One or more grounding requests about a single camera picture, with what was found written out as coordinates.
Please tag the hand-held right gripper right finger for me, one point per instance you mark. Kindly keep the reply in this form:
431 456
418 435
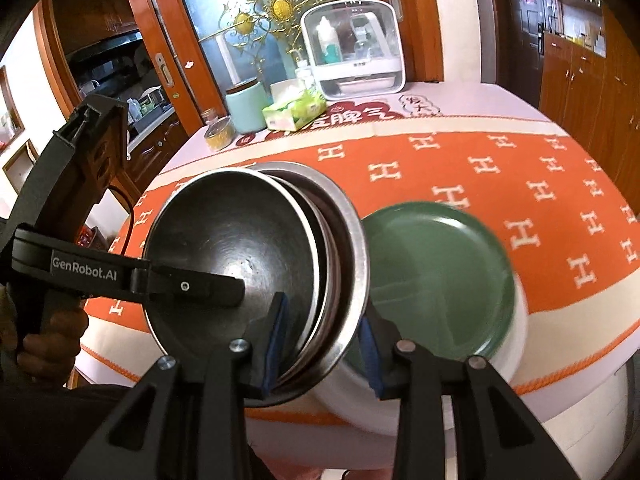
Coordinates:
372 360

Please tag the pink-sided steel bowl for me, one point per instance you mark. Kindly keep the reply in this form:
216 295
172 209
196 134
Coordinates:
361 270

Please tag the small steel bowl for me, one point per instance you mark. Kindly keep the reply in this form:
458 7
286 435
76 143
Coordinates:
320 320

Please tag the large white plate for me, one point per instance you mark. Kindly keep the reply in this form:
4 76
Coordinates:
350 400

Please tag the small clear bottle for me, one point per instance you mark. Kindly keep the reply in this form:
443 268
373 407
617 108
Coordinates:
304 77

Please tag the green tissue pack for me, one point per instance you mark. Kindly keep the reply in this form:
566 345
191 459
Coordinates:
295 115

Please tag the white clear storage box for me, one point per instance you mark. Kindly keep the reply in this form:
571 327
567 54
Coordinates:
360 85

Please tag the person's left hand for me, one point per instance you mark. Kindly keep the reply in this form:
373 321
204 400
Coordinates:
55 355

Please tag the red box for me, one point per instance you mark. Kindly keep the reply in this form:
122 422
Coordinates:
89 237

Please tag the wooden cabinet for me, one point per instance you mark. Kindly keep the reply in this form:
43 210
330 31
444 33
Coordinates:
585 100

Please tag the white bottle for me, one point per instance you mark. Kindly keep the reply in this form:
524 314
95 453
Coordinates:
330 45

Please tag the dark entrance door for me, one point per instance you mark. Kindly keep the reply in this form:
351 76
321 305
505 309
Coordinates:
525 35

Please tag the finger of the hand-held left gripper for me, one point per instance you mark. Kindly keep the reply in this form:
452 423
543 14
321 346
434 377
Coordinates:
200 287

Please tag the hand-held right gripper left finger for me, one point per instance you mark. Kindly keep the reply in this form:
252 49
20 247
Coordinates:
277 355

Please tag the green plate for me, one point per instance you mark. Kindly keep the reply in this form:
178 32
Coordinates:
435 280

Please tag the wooden wall shelf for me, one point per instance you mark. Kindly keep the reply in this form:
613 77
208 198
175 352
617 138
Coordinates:
575 10

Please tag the mint green canister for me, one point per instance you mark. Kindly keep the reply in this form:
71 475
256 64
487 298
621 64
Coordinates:
247 110

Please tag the wooden glass sliding door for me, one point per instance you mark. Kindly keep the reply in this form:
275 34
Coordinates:
145 25

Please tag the orange patterned blanket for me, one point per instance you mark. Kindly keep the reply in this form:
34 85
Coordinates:
500 185

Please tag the glass jar with yellow contents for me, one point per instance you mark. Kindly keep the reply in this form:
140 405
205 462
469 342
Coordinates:
220 135

